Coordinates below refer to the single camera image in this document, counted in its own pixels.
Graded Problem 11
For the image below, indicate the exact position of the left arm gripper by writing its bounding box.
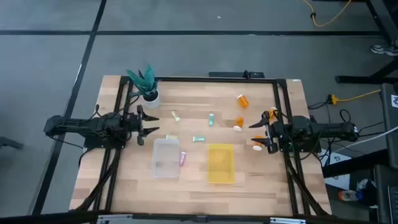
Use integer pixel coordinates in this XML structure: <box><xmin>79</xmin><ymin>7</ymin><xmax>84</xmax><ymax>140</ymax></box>
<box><xmin>129</xmin><ymin>105</ymin><xmax>161</xmax><ymax>147</ymax></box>

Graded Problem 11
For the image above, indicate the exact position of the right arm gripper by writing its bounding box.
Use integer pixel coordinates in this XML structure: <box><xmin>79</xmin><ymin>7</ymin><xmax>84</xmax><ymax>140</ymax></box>
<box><xmin>248</xmin><ymin>110</ymin><xmax>282</xmax><ymax>155</ymax></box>

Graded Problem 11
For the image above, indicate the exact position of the clear plastic bin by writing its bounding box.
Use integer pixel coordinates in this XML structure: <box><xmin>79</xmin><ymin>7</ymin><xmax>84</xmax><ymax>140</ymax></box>
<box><xmin>151</xmin><ymin>138</ymin><xmax>181</xmax><ymax>179</ymax></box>

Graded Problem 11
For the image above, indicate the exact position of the yellow plastic bin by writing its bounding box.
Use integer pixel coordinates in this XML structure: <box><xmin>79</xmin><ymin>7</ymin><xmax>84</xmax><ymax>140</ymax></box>
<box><xmin>207</xmin><ymin>143</ymin><xmax>236</xmax><ymax>185</ymax></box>

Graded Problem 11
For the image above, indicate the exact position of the green plant in white pot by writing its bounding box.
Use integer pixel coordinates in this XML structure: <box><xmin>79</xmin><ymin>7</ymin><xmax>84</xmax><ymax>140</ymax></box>
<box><xmin>126</xmin><ymin>64</ymin><xmax>161</xmax><ymax>109</ymax></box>

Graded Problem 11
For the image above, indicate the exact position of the black bar at table edge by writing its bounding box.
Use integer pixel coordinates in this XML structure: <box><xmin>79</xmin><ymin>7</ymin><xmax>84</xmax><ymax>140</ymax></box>
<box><xmin>208</xmin><ymin>70</ymin><xmax>266</xmax><ymax>79</ymax></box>

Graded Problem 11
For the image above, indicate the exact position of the white paper sheet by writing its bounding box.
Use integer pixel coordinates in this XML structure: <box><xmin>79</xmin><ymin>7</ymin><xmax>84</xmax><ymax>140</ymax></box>
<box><xmin>322</xmin><ymin>149</ymin><xmax>351</xmax><ymax>190</ymax></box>

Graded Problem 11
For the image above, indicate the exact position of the person's orange white shoe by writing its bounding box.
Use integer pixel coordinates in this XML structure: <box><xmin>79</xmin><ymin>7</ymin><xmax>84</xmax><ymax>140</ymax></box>
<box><xmin>338</xmin><ymin>189</ymin><xmax>364</xmax><ymax>202</ymax></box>

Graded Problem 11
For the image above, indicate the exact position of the person's leg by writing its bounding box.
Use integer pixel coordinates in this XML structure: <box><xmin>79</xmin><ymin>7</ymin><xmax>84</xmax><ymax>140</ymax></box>
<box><xmin>356</xmin><ymin>179</ymin><xmax>379</xmax><ymax>208</ymax></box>

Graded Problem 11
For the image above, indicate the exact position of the dark grey cabinet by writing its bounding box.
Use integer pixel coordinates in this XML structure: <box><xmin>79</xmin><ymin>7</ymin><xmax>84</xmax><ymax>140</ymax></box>
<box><xmin>381</xmin><ymin>82</ymin><xmax>398</xmax><ymax>170</ymax></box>

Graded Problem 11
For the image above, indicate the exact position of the person's grey shoe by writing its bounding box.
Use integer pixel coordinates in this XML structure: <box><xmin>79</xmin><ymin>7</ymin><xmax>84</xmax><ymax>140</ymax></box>
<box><xmin>370</xmin><ymin>42</ymin><xmax>398</xmax><ymax>57</ymax></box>

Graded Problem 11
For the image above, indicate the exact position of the black metal table frame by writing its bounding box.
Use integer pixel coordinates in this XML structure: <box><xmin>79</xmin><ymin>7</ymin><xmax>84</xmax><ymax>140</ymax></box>
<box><xmin>70</xmin><ymin>75</ymin><xmax>332</xmax><ymax>220</ymax></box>

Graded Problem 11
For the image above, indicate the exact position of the yellow extension cord plug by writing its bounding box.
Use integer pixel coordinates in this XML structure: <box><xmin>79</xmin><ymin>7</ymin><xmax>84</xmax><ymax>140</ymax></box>
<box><xmin>329</xmin><ymin>89</ymin><xmax>382</xmax><ymax>105</ymax></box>

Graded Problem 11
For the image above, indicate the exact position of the silver metal bracket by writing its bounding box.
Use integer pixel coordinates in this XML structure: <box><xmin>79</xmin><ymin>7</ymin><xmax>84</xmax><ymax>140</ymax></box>
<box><xmin>269</xmin><ymin>217</ymin><xmax>307</xmax><ymax>224</ymax></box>
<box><xmin>96</xmin><ymin>213</ymin><xmax>134</xmax><ymax>224</ymax></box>

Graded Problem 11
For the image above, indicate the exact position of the white cable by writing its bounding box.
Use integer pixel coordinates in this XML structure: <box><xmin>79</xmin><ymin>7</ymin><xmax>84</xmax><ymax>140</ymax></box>
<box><xmin>340</xmin><ymin>126</ymin><xmax>398</xmax><ymax>152</ymax></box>

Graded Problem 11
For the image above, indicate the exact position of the yellow cable on floor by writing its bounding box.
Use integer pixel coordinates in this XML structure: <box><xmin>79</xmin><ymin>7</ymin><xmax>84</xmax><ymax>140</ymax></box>
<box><xmin>302</xmin><ymin>0</ymin><xmax>353</xmax><ymax>27</ymax></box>

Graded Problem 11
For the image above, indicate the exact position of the black desk frame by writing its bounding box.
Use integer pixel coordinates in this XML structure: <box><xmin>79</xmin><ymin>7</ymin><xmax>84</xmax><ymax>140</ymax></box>
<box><xmin>335</xmin><ymin>0</ymin><xmax>398</xmax><ymax>85</ymax></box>

